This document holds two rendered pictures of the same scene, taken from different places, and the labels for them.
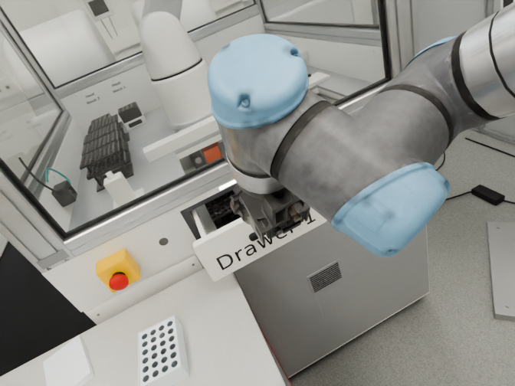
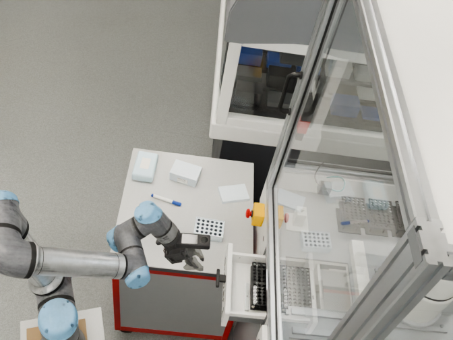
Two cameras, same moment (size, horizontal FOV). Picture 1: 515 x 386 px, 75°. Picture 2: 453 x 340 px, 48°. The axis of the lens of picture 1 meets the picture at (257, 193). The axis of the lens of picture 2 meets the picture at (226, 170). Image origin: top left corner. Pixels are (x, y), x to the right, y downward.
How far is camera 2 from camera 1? 1.62 m
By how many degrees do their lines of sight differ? 67
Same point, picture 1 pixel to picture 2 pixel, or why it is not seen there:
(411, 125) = (120, 241)
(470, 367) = not seen: outside the picture
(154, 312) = (239, 233)
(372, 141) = (121, 230)
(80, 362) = (231, 197)
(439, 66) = (127, 253)
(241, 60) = (145, 206)
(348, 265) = not seen: outside the picture
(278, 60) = (140, 213)
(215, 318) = (213, 256)
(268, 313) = not seen: hidden behind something
